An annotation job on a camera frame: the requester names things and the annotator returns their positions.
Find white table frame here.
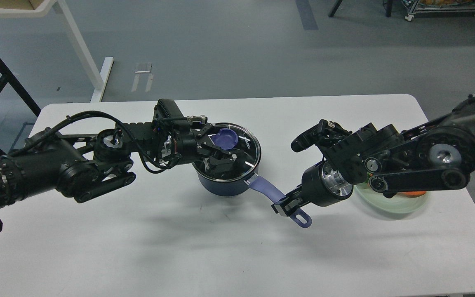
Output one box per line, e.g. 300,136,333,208
0,0,114,103

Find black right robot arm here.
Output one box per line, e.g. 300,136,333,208
272,95,475,217

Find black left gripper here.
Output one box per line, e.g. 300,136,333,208
161,117,248,179

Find glass lid with blue knob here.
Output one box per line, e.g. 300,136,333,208
210,123,262,163

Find metal wire cart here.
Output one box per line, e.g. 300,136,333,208
401,0,475,22

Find blue saucepan with handle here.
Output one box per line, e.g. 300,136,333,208
193,160,312,228

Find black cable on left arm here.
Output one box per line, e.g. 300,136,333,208
23,111,168,174

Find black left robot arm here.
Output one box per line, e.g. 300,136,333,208
0,99,246,232

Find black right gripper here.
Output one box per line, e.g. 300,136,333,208
271,162,354,217

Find orange toy carrot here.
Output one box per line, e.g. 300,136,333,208
398,191,427,198

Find pale green glass plate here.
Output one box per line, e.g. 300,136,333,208
354,184,430,215

